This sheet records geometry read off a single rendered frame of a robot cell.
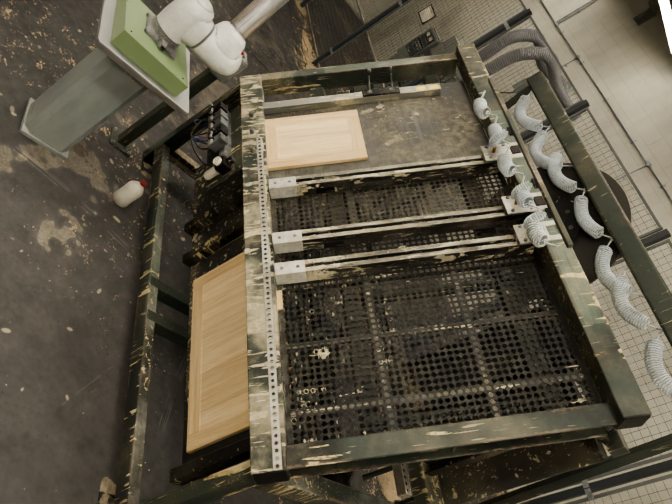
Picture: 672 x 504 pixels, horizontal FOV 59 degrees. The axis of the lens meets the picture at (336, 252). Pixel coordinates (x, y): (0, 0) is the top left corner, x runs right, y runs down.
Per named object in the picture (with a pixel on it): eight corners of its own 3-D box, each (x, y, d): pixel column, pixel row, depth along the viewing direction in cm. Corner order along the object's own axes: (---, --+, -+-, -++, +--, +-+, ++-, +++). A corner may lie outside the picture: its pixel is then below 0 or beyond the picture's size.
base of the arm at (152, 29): (143, 35, 252) (152, 27, 251) (146, 12, 267) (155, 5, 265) (174, 66, 264) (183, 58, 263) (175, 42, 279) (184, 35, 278)
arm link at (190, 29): (157, 8, 266) (194, -22, 259) (186, 39, 278) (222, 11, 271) (154, 22, 255) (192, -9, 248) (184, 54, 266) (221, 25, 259)
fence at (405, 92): (264, 108, 316) (263, 102, 313) (438, 89, 320) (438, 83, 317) (264, 114, 313) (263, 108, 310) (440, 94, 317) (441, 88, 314)
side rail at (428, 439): (289, 456, 204) (285, 444, 195) (598, 414, 208) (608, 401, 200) (290, 480, 199) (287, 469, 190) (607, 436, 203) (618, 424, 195)
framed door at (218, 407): (196, 282, 304) (193, 280, 303) (279, 234, 283) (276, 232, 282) (189, 453, 248) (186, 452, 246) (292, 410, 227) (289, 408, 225)
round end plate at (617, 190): (454, 203, 341) (589, 133, 310) (458, 208, 345) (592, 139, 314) (494, 319, 291) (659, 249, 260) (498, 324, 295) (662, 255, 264)
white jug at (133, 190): (113, 188, 321) (138, 171, 313) (127, 198, 328) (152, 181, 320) (110, 201, 315) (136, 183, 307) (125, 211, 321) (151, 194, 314)
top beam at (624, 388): (453, 59, 336) (455, 44, 329) (471, 58, 337) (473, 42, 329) (613, 430, 198) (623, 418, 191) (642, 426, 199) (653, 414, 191)
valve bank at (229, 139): (189, 110, 312) (222, 86, 302) (208, 127, 321) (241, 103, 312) (185, 175, 280) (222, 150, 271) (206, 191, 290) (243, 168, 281)
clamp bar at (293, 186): (270, 187, 278) (263, 148, 260) (515, 158, 283) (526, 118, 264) (271, 202, 272) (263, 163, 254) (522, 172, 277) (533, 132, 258)
